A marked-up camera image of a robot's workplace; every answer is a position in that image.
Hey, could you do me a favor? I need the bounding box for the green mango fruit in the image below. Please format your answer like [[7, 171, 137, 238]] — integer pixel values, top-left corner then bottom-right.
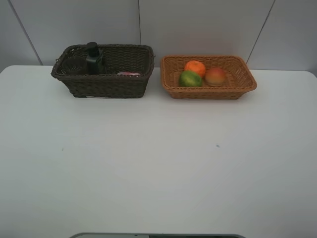
[[178, 70, 203, 87]]

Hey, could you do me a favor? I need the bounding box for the light brown wicker basket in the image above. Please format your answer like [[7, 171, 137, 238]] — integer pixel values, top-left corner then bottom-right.
[[160, 55, 257, 100]]

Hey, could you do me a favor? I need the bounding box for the pink spray bottle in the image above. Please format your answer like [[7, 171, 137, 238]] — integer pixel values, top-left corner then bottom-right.
[[117, 71, 140, 76]]

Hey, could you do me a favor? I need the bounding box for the translucent pink plastic cup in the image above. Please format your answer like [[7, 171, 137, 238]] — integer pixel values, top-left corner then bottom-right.
[[62, 57, 87, 75]]

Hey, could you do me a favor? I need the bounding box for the dark brown wicker basket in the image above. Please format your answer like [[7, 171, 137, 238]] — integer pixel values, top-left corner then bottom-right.
[[51, 44, 155, 98]]

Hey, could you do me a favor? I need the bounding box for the dark green pump bottle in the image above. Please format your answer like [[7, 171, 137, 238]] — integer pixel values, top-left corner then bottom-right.
[[86, 42, 106, 75]]

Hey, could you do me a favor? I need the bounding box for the red yellow peach fruit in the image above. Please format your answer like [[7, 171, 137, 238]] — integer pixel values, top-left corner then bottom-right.
[[205, 67, 226, 87]]

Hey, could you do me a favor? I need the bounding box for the orange tangerine fruit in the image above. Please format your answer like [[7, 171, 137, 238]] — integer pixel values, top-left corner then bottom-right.
[[184, 60, 206, 78]]

